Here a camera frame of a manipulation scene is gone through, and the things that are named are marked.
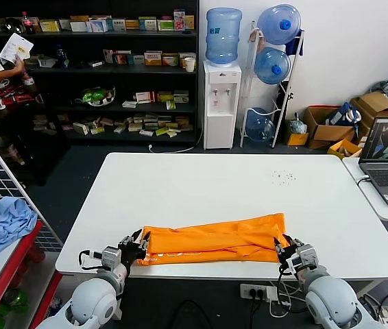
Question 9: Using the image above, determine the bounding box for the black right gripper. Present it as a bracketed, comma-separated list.
[273, 234, 301, 273]

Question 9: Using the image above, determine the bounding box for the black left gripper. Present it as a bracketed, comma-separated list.
[118, 228, 152, 268]

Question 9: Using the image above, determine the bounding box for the orange t-shirt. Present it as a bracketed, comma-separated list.
[136, 212, 289, 267]

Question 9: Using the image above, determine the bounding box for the white paper package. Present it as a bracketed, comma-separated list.
[0, 33, 34, 64]

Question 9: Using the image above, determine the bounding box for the bystander hand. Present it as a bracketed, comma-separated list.
[8, 56, 26, 75]

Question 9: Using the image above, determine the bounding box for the white folding table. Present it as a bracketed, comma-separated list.
[54, 152, 388, 311]

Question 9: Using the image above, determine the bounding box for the small white side table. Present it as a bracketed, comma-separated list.
[341, 156, 388, 254]

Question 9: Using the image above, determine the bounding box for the small yellow box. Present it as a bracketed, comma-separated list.
[284, 132, 309, 147]

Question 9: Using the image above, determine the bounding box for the yellow open box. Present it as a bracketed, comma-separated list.
[326, 138, 363, 159]

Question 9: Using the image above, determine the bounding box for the open cardboard box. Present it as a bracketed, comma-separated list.
[304, 106, 356, 150]

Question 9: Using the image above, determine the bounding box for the clear plastic bag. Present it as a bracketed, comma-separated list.
[288, 112, 308, 134]

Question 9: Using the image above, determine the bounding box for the blue water jug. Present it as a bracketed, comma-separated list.
[256, 3, 302, 46]
[252, 47, 291, 86]
[244, 107, 276, 143]

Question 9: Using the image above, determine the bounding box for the white water dispenser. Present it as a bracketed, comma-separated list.
[202, 60, 242, 151]

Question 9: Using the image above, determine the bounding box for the dark brown table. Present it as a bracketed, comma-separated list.
[0, 99, 71, 188]

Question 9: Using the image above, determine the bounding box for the crumpled light blue cloth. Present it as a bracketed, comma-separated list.
[0, 197, 38, 260]

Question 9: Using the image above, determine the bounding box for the blue tote bag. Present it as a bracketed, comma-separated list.
[324, 101, 362, 127]

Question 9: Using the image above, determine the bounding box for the white metal jug rack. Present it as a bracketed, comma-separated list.
[239, 21, 305, 149]

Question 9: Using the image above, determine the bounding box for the bowl of green snacks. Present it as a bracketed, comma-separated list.
[73, 85, 117, 108]

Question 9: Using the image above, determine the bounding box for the large cardboard box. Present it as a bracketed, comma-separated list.
[348, 91, 388, 138]

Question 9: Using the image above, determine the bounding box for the black shelf unit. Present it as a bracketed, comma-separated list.
[0, 0, 200, 145]

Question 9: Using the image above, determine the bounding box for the orange white medicine box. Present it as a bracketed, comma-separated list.
[143, 51, 162, 66]

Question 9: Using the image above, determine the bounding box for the red snack packet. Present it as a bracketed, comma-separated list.
[1, 85, 34, 103]

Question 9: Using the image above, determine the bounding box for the pink clear bottle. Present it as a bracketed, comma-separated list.
[22, 64, 34, 86]

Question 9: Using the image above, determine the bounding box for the blue drink bottle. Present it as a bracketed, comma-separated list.
[55, 43, 70, 69]

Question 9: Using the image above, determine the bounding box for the white open tray box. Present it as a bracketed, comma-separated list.
[37, 56, 57, 69]

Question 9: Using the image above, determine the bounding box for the teal white medicine box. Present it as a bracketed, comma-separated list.
[138, 17, 157, 32]

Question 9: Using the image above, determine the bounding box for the blue jug with label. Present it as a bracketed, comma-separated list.
[204, 8, 243, 67]

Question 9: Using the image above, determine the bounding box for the blue white medicine box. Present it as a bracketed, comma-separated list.
[86, 19, 108, 34]

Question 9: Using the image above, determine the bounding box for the pink blue tall box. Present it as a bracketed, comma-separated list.
[172, 9, 186, 32]

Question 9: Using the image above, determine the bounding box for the yellow green medicine box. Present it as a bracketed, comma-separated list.
[38, 19, 60, 34]

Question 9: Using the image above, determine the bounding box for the cola bottle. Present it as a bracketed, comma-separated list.
[20, 12, 36, 35]

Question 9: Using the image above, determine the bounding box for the shiny black helmet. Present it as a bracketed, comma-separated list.
[3, 16, 23, 35]

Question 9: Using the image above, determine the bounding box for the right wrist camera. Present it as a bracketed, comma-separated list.
[298, 243, 318, 270]

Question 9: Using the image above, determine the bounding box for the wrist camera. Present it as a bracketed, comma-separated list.
[298, 243, 318, 270]
[101, 246, 122, 268]

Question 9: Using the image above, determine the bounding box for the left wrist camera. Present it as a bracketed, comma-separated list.
[101, 246, 122, 268]

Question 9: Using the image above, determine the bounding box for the black floor cable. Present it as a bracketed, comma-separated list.
[171, 300, 212, 329]

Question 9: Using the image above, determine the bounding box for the white dispenser power cable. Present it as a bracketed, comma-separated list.
[147, 128, 204, 154]

